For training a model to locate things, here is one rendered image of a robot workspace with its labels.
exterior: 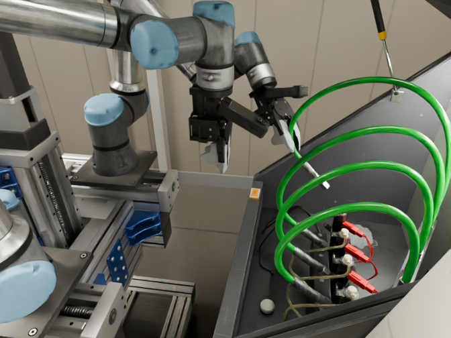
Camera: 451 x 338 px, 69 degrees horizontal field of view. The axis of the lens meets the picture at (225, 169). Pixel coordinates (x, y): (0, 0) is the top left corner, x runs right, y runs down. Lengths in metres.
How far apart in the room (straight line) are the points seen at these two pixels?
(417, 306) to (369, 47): 2.00
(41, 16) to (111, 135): 0.53
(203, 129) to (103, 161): 0.49
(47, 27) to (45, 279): 0.39
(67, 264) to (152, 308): 0.94
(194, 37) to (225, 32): 0.07
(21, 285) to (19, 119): 0.41
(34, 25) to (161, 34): 0.19
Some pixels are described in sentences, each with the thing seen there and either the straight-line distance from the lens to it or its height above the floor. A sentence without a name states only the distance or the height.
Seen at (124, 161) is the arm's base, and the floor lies 1.08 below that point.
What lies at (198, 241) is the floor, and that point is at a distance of 2.31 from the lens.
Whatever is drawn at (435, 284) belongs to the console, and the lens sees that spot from 0.48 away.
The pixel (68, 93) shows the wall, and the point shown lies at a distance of 2.86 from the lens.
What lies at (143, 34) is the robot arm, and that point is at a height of 1.53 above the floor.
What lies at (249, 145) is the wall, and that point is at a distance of 2.56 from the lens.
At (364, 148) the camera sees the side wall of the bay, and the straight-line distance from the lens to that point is 1.14.
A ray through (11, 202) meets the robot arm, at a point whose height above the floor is 1.26.
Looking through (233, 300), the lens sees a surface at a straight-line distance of 0.84.
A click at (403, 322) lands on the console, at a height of 1.24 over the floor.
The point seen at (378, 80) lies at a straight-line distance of 0.79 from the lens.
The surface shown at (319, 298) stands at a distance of 0.71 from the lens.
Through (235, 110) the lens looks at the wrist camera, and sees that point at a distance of 0.67.
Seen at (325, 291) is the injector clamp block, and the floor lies 0.98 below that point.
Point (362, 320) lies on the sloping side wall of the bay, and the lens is 0.58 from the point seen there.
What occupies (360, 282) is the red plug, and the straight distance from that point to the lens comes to 0.76.
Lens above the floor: 1.63
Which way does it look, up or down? 33 degrees down
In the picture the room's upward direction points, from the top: straight up
